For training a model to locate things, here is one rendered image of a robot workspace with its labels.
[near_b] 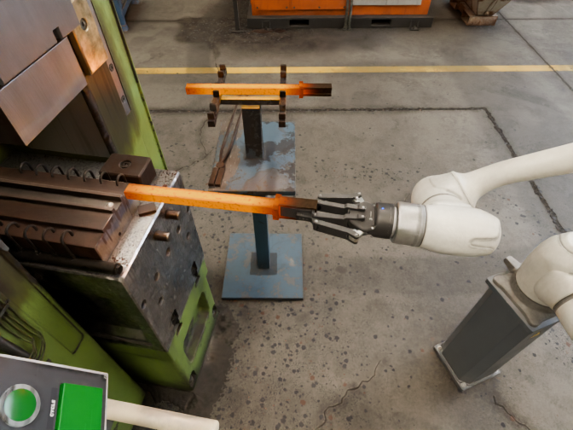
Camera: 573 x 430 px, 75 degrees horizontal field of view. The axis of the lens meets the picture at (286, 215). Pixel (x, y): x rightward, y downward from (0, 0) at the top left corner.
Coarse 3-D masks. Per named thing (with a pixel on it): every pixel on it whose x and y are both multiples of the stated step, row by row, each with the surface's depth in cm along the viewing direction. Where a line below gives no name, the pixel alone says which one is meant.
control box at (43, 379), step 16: (0, 368) 53; (16, 368) 55; (32, 368) 57; (48, 368) 59; (64, 368) 62; (0, 384) 52; (16, 384) 54; (32, 384) 56; (48, 384) 58; (80, 384) 63; (96, 384) 65; (0, 400) 51; (48, 400) 57; (0, 416) 50; (32, 416) 54; (48, 416) 56
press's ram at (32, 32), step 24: (0, 0) 54; (24, 0) 58; (48, 0) 63; (0, 24) 55; (24, 24) 59; (48, 24) 63; (72, 24) 69; (0, 48) 55; (24, 48) 59; (48, 48) 64; (0, 72) 56
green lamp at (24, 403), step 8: (16, 392) 53; (24, 392) 54; (8, 400) 52; (16, 400) 53; (24, 400) 54; (32, 400) 55; (8, 408) 51; (16, 408) 52; (24, 408) 53; (32, 408) 54; (8, 416) 51; (16, 416) 52; (24, 416) 53
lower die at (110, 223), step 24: (0, 168) 100; (0, 192) 93; (96, 192) 93; (120, 192) 94; (0, 216) 90; (24, 216) 89; (48, 216) 89; (72, 216) 89; (96, 216) 89; (120, 216) 93; (24, 240) 87; (48, 240) 86; (72, 240) 86; (96, 240) 86
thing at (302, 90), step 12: (192, 84) 119; (204, 84) 119; (216, 84) 119; (228, 84) 119; (240, 84) 119; (252, 84) 119; (264, 84) 119; (276, 84) 119; (288, 84) 119; (300, 84) 118; (312, 84) 118; (324, 84) 118; (300, 96) 119
